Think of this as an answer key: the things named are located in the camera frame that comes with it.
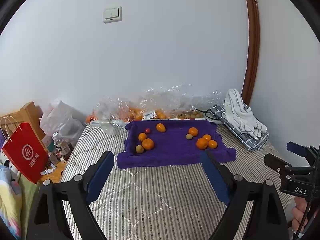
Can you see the clear plastic wrap roll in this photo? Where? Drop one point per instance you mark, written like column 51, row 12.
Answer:
column 114, row 123

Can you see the red paper shopping bag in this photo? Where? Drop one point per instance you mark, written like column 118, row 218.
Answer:
column 25, row 151

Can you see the right hand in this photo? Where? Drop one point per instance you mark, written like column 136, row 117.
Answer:
column 298, row 212

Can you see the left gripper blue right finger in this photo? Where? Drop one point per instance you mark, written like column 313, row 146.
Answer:
column 215, row 178

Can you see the brown wooden door frame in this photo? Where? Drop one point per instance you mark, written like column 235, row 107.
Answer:
column 253, row 50

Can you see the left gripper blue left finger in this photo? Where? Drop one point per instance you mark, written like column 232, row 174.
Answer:
column 96, row 176

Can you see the plastic water bottle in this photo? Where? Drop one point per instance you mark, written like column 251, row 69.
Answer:
column 60, row 144

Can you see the purple towel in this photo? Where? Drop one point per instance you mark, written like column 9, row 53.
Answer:
column 171, row 147

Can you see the colourful blanket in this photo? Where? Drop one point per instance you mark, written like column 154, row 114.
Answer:
column 16, row 200

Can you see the small yellow-green fruit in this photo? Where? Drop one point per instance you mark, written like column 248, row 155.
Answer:
column 139, row 149

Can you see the wooden bedside furniture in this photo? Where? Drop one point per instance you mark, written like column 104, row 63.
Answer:
column 28, row 113

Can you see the orange mandarin right edge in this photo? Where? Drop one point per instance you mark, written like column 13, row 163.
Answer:
column 212, row 144

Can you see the oval orange kumquat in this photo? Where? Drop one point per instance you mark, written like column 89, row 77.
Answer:
column 160, row 127

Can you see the white translucent plastic bag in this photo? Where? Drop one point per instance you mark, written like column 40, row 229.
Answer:
column 63, row 119

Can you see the clear plastic fruit bag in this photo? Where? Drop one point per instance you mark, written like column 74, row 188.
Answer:
column 177, row 102

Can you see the large mandarin orange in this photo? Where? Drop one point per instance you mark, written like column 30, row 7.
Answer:
column 202, row 143

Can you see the round orange mandarin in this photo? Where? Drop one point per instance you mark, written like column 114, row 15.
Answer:
column 193, row 131

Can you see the white striped towel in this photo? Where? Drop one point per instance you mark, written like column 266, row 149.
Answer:
column 242, row 119

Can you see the white wall switch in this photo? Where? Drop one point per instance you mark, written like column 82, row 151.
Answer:
column 112, row 14

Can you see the small orange mandarin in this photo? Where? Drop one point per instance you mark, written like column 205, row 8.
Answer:
column 207, row 137

